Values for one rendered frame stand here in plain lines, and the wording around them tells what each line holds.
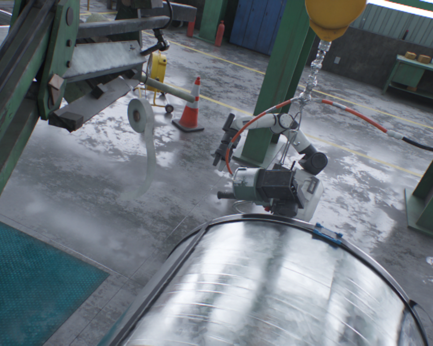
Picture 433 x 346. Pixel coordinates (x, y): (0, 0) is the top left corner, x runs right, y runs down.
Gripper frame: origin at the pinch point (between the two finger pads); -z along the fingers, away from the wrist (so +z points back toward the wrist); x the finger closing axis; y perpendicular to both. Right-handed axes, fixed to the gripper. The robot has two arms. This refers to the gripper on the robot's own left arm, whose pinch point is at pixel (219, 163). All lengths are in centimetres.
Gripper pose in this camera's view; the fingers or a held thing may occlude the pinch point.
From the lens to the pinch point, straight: 195.8
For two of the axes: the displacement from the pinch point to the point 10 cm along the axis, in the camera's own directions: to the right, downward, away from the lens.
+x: 3.8, 3.8, 8.4
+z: 4.2, -8.8, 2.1
